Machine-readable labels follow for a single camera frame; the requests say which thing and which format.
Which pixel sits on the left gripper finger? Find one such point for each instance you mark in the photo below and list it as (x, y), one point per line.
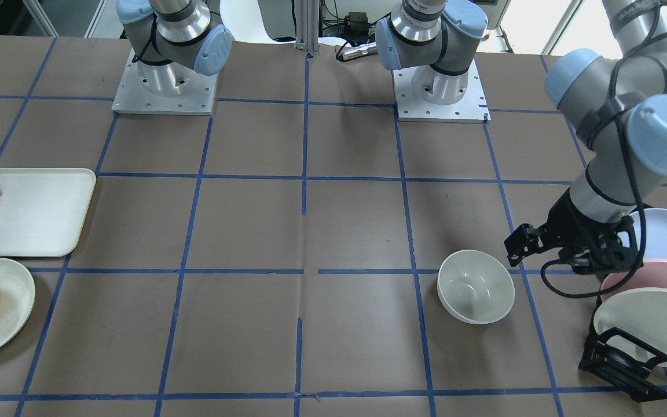
(523, 242)

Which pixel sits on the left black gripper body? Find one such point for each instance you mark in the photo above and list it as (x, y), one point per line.
(565, 222)

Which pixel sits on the white ceramic bowl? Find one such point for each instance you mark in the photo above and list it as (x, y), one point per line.
(475, 288)

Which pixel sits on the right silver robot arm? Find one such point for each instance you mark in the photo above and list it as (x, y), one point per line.
(174, 43)

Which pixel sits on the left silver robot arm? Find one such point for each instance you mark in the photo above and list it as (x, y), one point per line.
(619, 110)

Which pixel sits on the pink plate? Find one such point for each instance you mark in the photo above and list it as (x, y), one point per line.
(658, 278)

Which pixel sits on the cream plate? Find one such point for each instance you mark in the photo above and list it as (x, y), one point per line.
(641, 312)

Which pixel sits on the black dish rack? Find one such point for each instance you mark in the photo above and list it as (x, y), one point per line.
(619, 369)

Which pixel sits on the white chair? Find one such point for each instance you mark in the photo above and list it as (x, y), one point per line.
(262, 22)

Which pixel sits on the white rectangular tray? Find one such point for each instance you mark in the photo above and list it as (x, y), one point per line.
(43, 210)

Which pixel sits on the white shallow plate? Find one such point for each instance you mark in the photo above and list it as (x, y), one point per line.
(17, 297)

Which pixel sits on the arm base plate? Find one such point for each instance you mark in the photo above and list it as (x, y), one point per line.
(425, 95)
(162, 95)

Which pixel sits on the aluminium frame post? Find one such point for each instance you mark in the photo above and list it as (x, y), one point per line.
(307, 20)

